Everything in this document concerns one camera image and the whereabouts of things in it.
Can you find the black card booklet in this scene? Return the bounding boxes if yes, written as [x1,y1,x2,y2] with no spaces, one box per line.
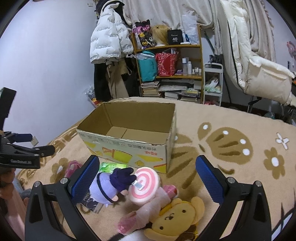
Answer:
[80,192,103,213]

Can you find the purple hat doll plush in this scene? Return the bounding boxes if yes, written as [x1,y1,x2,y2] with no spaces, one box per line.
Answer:
[89,167,137,206]

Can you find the yellow dog plush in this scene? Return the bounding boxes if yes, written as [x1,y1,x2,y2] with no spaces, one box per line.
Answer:
[144,196,205,240]

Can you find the pink swirl round plush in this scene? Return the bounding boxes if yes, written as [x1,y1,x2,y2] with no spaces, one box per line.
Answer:
[128,167,161,206]

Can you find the pink slipper plush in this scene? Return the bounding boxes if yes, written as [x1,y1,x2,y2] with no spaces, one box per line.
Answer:
[64,161,82,178]

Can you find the person's left hand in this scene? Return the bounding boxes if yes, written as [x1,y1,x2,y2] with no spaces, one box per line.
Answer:
[0,169,15,200]

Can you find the green tissue pack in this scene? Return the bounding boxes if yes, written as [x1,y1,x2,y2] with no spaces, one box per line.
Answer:
[99,162,127,173]

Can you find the open cardboard box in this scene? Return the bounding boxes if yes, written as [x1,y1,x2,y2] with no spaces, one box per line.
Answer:
[77,100,176,174]

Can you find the beige trench coat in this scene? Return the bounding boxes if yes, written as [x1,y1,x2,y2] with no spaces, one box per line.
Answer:
[106,60,129,99]

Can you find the stack of books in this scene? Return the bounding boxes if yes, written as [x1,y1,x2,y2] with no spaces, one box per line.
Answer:
[140,81,161,97]

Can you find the white puffer jacket hanging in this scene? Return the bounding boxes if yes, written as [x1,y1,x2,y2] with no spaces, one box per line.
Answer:
[90,1,133,64]

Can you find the teal bag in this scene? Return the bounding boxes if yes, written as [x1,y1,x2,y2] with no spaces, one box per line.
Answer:
[138,51,158,82]

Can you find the cream long down coat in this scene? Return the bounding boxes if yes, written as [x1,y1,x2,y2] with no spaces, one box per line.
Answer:
[217,1,295,106]

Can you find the red patterned bag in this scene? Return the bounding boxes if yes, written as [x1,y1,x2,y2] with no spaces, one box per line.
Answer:
[156,52,178,77]

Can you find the wooden shelf unit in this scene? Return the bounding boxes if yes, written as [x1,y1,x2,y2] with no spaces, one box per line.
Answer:
[132,24,203,102]

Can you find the white small trolley cart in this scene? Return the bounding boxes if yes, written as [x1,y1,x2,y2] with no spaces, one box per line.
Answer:
[203,62,224,106]

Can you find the blonde wig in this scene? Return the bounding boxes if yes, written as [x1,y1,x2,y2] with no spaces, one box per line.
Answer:
[152,25,170,46]

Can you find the black box number 40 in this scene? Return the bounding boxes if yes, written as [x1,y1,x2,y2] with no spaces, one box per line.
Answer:
[167,30,183,45]

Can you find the pink fan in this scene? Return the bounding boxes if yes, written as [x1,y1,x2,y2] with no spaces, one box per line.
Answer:
[287,41,296,59]

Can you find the white plastic bag on shelf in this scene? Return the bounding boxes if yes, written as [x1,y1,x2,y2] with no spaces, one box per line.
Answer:
[182,15,200,45]

